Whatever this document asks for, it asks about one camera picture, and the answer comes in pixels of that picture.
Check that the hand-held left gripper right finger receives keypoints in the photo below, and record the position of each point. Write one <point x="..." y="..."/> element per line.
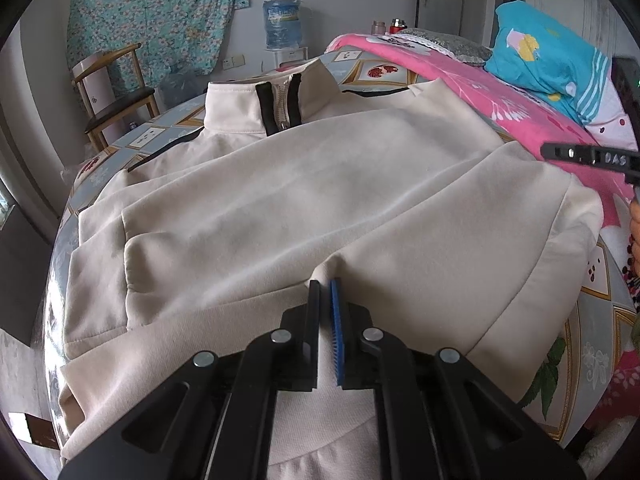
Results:
<point x="336" y="332"/>

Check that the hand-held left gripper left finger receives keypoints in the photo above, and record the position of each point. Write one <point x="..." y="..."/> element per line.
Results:
<point x="312" y="320"/>

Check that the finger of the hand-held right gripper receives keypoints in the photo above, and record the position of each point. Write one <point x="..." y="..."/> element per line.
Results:
<point x="575" y="153"/>

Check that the cream zip jacket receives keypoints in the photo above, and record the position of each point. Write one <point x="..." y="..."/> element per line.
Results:
<point x="300" y="200"/>

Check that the person's right hand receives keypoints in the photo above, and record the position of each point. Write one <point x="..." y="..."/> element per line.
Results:
<point x="636" y="240"/>

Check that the pink floral blanket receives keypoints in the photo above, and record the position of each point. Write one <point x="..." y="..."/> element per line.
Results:
<point x="500" y="105"/>

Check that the blue cartoon pillow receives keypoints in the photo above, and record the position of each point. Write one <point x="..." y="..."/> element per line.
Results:
<point x="540" y="55"/>

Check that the grey lace-edged cushion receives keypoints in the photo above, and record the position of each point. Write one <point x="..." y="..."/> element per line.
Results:
<point x="450" y="42"/>

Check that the red thermos flask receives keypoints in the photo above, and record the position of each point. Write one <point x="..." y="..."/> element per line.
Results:
<point x="398" y="25"/>

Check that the white water dispenser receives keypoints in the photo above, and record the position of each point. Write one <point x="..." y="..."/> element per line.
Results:
<point x="287" y="57"/>

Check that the translucent plastic bag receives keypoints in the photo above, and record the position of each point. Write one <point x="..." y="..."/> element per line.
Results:
<point x="182" y="87"/>

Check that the wooden chair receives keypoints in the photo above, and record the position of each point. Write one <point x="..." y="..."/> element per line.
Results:
<point x="120" y="102"/>

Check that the blue water bottle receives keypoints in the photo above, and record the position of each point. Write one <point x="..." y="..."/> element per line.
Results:
<point x="283" y="25"/>

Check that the brown cardboard piece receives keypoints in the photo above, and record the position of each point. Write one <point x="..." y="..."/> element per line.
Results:
<point x="35" y="430"/>

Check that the white box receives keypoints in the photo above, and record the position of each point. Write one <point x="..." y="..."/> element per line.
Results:
<point x="95" y="90"/>

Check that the teal floral hanging cloth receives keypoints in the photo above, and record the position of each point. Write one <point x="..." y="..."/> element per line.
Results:
<point x="150" y="10"/>

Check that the wall socket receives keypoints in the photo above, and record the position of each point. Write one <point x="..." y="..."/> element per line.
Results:
<point x="233" y="61"/>

